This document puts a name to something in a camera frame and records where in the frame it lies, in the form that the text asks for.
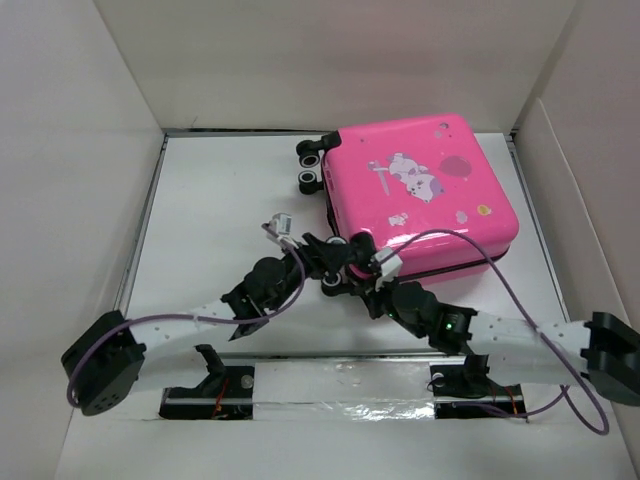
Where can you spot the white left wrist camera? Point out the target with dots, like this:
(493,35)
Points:
(278,227)

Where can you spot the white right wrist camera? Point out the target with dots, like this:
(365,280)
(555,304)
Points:
(385,265)

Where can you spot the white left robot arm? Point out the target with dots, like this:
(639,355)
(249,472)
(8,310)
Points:
(108,361)

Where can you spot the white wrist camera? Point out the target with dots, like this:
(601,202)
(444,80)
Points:
(385,265)
(278,227)

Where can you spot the pink hard-shell suitcase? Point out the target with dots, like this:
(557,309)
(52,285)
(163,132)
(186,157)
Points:
(420,185)

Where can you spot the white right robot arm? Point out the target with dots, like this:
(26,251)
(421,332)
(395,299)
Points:
(602,351)

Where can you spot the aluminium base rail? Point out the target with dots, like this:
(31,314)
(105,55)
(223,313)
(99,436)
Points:
(320,389)

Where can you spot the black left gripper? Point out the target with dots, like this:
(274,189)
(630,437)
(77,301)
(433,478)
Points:
(323,259)

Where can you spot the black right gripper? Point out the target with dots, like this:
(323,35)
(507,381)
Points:
(368,292)

